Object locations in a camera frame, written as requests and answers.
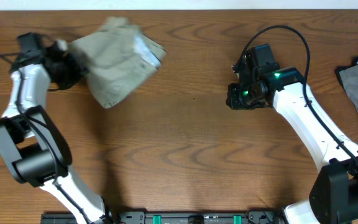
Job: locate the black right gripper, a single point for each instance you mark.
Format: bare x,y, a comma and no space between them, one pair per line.
235,102

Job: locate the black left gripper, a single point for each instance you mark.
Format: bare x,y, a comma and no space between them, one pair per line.
78,70

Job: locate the khaki green shorts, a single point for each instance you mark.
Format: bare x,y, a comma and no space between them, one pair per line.
119,58

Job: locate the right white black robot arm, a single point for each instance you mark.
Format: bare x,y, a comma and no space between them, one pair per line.
334,195

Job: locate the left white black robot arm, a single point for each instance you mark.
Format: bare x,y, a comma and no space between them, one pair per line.
31,146

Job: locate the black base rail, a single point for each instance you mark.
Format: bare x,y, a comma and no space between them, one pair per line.
248,217

